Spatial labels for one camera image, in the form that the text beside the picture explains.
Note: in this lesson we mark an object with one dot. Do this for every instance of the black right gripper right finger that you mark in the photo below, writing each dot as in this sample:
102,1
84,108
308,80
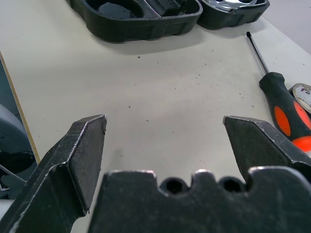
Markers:
257,145

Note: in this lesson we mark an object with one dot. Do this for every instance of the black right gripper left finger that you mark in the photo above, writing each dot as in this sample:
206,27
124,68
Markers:
60,165

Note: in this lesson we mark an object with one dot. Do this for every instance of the black tape roll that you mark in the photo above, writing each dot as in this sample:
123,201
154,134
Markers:
303,97

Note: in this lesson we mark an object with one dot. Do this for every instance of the black tool case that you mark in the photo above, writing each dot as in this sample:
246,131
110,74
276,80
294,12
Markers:
145,26

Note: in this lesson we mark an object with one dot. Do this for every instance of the chrome head hammer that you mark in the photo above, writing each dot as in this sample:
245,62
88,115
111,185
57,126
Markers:
218,3

